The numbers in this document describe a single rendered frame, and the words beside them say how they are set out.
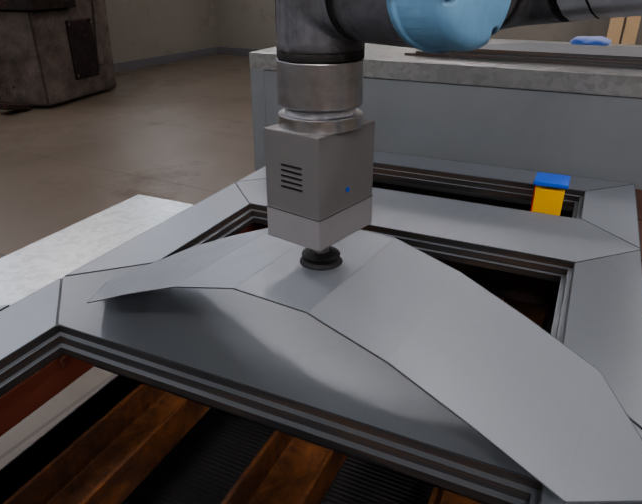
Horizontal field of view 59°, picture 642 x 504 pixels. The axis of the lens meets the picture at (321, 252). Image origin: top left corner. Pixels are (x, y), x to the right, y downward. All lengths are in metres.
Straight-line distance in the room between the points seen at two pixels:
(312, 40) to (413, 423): 0.36
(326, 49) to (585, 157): 0.93
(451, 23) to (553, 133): 0.96
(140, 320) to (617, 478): 0.53
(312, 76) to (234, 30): 9.60
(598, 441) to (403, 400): 0.18
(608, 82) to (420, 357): 0.92
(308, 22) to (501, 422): 0.35
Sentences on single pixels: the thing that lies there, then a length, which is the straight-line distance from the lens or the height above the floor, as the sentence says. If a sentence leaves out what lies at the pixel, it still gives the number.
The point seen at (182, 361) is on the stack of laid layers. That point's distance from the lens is 0.65.
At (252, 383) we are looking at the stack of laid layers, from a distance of 0.61.
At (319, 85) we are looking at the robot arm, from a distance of 0.48.
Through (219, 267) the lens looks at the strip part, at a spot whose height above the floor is 0.95.
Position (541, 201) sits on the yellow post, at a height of 0.85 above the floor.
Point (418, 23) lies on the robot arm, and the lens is 0.40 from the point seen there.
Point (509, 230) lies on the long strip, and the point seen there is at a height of 0.85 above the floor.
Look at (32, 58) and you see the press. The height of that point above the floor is 0.49.
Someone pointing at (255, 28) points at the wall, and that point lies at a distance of 9.82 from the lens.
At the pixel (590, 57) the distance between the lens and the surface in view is 1.40.
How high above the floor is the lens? 1.23
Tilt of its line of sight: 26 degrees down
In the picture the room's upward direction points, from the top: straight up
